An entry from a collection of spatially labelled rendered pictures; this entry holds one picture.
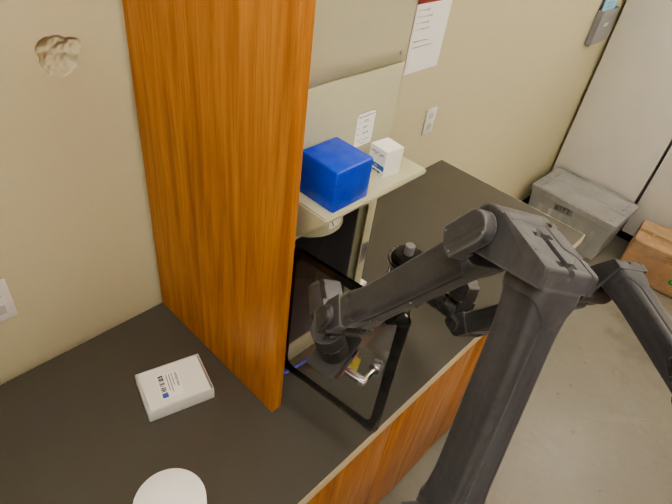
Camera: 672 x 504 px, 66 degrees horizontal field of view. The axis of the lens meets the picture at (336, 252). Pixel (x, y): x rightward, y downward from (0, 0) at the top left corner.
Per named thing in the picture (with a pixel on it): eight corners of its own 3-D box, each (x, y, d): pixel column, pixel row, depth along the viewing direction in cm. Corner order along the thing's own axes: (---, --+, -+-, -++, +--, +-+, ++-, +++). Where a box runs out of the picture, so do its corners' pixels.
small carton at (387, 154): (366, 166, 113) (371, 142, 109) (383, 161, 116) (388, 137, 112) (382, 177, 110) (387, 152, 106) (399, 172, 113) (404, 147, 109)
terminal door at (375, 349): (281, 361, 135) (290, 241, 109) (377, 433, 122) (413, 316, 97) (278, 363, 134) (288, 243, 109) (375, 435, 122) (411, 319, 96)
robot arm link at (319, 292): (327, 319, 85) (372, 324, 89) (321, 260, 92) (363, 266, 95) (298, 347, 94) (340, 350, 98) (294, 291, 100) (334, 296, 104)
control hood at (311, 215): (281, 233, 108) (283, 193, 102) (381, 183, 127) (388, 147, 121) (319, 262, 102) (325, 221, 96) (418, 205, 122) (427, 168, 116)
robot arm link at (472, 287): (452, 334, 133) (478, 336, 137) (470, 298, 128) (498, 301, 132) (431, 306, 143) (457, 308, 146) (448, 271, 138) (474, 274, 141)
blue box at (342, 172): (296, 190, 103) (299, 149, 97) (331, 174, 109) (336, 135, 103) (332, 214, 98) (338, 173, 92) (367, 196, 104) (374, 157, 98)
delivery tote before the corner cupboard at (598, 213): (515, 221, 377) (531, 183, 356) (543, 203, 402) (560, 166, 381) (592, 266, 347) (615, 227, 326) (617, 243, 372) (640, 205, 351)
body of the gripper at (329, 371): (306, 364, 103) (299, 351, 97) (338, 325, 107) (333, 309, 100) (332, 383, 100) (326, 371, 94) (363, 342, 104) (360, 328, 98)
